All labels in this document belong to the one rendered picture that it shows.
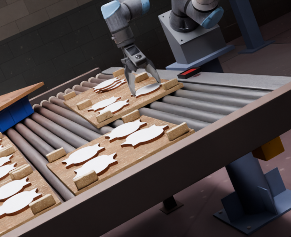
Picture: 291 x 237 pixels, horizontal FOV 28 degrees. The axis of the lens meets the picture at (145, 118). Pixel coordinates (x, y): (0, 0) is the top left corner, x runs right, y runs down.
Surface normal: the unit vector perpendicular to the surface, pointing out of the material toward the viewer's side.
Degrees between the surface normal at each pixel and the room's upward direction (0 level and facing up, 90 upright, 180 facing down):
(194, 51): 90
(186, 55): 90
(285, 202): 0
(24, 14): 90
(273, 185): 90
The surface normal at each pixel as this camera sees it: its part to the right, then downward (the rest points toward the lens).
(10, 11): 0.33, 0.10
